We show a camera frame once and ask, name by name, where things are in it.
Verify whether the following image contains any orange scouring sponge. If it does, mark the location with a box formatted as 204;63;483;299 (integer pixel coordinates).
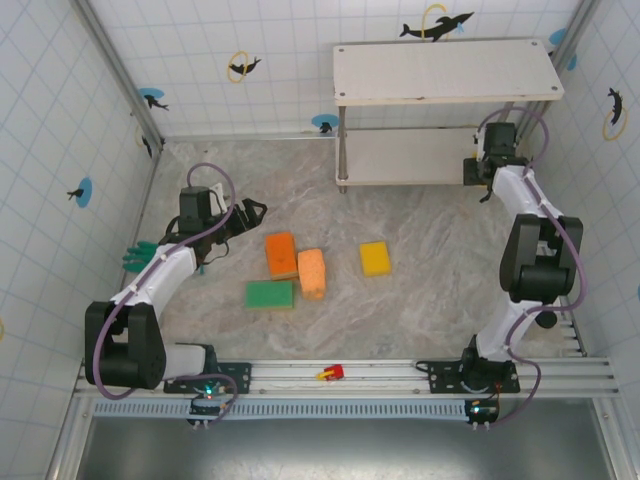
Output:
264;231;300;282

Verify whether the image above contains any green scouring sponge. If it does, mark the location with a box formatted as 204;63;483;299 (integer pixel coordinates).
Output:
243;279;297;311

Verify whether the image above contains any peach porous sponge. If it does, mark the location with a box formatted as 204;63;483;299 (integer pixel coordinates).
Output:
297;247;328;303

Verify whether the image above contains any yellow foam sponge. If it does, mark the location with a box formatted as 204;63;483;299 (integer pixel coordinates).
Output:
358;241;393;279

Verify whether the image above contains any white two-tier shelf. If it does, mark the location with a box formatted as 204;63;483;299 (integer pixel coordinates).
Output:
332;37;566;195

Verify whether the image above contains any green rubber glove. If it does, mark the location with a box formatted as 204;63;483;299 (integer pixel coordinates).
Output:
122;240;161;275

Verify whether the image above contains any blue circle fish sticker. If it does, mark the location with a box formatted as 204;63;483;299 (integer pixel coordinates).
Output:
310;113;340;135
66;177;94;209
137;87;170;112

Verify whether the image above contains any small red yellow toy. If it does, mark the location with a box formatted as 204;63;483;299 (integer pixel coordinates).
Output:
314;363;346;384

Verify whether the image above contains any controller board with LED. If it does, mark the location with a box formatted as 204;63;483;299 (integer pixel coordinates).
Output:
463;397;501;432
187;382;227;432

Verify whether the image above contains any dolphin yellow ring sticker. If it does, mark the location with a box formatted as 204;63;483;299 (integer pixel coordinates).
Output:
133;123;154;160
602;87;629;142
227;49;263;84

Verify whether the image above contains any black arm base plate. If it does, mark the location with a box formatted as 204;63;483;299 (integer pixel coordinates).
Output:
416;359;521;396
163;361;253;396

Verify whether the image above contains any long aluminium mounting rail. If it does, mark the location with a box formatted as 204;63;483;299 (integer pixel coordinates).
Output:
73;356;621;400

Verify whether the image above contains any grey slotted cable duct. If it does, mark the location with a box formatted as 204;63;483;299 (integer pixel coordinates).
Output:
92;398;474;420

